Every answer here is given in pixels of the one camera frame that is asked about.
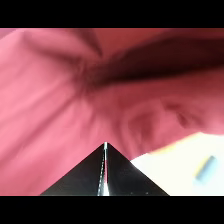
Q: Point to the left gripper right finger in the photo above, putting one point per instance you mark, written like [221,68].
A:
[130,178]

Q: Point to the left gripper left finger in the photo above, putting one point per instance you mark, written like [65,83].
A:
[81,178]

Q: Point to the red T-shirt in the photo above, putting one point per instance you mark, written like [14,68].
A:
[66,110]

